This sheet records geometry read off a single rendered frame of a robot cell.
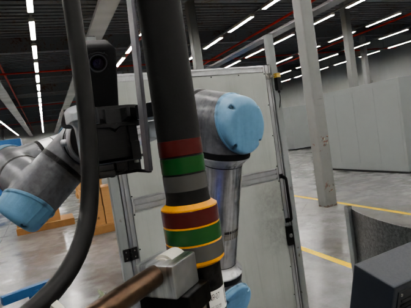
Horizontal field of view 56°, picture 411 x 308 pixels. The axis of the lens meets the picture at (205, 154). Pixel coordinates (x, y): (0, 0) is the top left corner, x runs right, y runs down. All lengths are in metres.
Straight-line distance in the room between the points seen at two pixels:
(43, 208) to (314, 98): 6.64
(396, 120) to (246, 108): 9.42
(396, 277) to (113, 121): 0.75
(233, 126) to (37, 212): 0.38
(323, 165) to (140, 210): 5.29
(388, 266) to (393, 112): 9.20
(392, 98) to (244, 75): 7.83
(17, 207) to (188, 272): 0.38
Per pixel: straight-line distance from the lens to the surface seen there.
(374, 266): 1.02
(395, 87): 10.08
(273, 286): 2.71
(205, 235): 0.28
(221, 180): 0.81
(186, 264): 0.27
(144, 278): 0.25
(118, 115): 0.45
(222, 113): 0.75
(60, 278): 0.20
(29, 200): 0.61
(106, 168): 0.44
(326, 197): 7.22
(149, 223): 2.20
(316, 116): 7.08
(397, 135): 10.17
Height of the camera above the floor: 1.61
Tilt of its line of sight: 3 degrees down
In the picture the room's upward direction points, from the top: 8 degrees counter-clockwise
